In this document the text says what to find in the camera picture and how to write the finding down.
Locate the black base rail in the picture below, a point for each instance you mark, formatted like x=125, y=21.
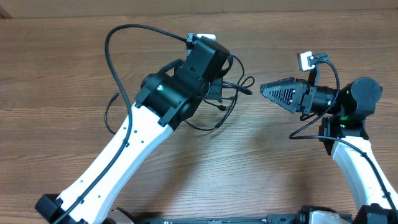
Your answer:
x=120, y=215

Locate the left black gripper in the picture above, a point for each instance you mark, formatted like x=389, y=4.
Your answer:
x=216, y=90

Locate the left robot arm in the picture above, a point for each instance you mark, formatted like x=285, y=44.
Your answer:
x=167, y=98

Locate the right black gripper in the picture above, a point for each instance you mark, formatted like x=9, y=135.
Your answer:
x=297, y=93

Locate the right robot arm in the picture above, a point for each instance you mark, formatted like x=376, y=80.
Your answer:
x=343, y=113

